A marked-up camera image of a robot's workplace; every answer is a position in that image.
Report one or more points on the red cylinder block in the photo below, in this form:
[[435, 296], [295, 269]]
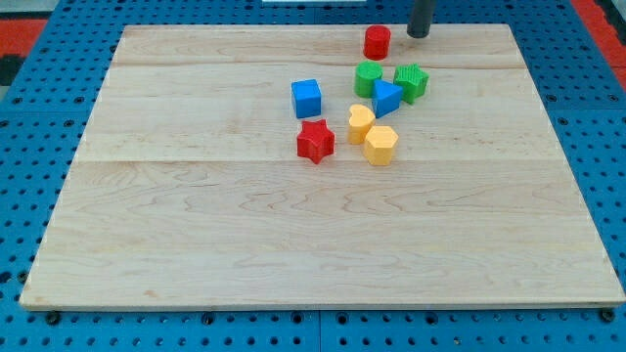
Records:
[[376, 42]]

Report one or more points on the red star block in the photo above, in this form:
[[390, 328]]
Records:
[[315, 140]]

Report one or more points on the yellow heart block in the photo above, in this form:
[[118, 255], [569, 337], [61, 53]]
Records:
[[361, 119]]

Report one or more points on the yellow hexagon block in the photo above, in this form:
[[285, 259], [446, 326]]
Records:
[[379, 145]]

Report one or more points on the blue cube block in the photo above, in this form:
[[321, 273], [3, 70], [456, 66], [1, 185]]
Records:
[[306, 98]]

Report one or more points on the blue triangle block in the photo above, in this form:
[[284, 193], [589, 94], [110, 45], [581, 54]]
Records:
[[386, 97]]

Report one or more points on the green cylinder block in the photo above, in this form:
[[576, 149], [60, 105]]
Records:
[[366, 73]]

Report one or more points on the light wooden board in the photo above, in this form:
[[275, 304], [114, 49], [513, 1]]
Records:
[[186, 192]]

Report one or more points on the green star block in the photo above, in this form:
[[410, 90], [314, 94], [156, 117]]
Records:
[[413, 80]]

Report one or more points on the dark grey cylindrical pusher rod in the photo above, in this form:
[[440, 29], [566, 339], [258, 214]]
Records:
[[421, 17]]

